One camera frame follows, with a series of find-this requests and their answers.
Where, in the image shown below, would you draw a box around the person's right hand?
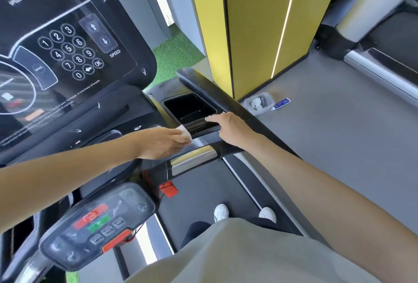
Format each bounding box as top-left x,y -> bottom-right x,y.
205,111 -> 261,149

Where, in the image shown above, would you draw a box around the person's left hand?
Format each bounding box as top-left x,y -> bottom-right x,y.
140,126 -> 193,161

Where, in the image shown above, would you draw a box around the white cleaning wipe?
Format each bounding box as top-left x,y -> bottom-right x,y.
177,124 -> 192,145

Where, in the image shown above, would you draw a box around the person's left forearm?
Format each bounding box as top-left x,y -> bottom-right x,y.
0,135 -> 144,235

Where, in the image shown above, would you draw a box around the person's right forearm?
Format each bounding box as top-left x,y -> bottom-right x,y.
240,134 -> 418,281

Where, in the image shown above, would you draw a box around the black treadmill handrail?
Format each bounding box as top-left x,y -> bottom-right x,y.
176,67 -> 302,160

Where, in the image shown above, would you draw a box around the black cup holder tray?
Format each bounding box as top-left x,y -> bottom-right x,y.
161,92 -> 220,131

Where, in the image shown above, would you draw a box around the clear plastic container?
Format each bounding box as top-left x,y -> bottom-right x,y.
243,92 -> 274,116

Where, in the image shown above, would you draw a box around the red safety clip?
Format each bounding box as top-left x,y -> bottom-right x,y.
159,181 -> 179,199

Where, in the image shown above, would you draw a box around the black treadmill belt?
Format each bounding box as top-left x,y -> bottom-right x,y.
156,158 -> 309,251

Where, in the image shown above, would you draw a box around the blue and white tube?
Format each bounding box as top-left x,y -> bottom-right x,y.
272,97 -> 291,111

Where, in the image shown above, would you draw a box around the green artificial turf mat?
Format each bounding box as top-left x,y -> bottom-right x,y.
152,23 -> 205,86

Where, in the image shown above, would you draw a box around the white left shoe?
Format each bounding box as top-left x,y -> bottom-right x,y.
214,204 -> 229,225

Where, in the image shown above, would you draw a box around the white shoe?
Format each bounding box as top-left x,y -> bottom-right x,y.
259,207 -> 278,224
214,204 -> 229,225

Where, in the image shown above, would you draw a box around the dark trousers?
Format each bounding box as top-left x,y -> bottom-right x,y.
180,216 -> 285,251

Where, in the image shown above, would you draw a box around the yellow pillar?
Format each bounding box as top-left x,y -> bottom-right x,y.
185,0 -> 347,101

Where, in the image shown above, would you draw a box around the white right shoe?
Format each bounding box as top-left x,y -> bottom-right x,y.
259,207 -> 278,224

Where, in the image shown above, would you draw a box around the treadmill control pod with buttons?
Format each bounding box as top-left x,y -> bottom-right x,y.
38,182 -> 157,272

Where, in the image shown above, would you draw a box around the beige shirt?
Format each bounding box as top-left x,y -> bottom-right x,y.
125,218 -> 386,283

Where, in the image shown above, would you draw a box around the black treadmill console screen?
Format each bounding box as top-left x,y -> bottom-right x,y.
0,0 -> 156,166

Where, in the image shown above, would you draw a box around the grey neighbouring treadmill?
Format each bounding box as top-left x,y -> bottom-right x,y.
315,0 -> 418,109

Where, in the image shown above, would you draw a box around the silver pulse grip handle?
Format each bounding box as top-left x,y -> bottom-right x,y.
169,145 -> 219,176

